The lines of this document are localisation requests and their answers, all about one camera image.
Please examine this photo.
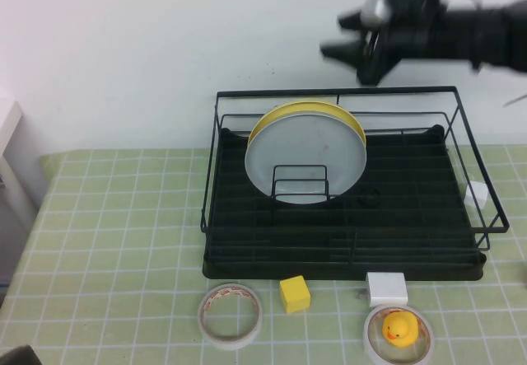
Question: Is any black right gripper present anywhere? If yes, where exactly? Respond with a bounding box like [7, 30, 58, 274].
[319, 5, 450, 87]

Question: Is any grey round plate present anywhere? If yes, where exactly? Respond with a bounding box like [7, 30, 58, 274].
[244, 112, 368, 205]

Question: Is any yellow round plate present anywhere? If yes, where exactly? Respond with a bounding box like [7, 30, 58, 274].
[248, 100, 367, 152]

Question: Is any small white cube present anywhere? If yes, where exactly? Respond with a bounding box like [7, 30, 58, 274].
[463, 180, 490, 208]

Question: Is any black plastic drip tray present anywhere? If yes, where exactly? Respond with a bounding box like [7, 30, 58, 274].
[203, 124, 487, 282]

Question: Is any white power adapter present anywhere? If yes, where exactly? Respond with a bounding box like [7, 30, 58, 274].
[356, 272, 408, 307]

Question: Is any yellow cube block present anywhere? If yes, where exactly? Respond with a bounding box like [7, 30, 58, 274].
[278, 274, 312, 314]

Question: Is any green checked tablecloth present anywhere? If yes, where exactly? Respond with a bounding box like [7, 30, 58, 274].
[0, 144, 527, 365]

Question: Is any yellow rubber duck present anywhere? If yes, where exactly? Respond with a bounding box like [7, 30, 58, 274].
[381, 312, 421, 349]

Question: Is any white tape roll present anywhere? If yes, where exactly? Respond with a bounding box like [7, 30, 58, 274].
[362, 303, 436, 365]
[197, 283, 264, 350]

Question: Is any white cabinet side panel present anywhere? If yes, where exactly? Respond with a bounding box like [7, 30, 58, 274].
[0, 101, 49, 288]

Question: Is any black wire dish rack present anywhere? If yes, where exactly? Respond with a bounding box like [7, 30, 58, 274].
[200, 86, 511, 255]

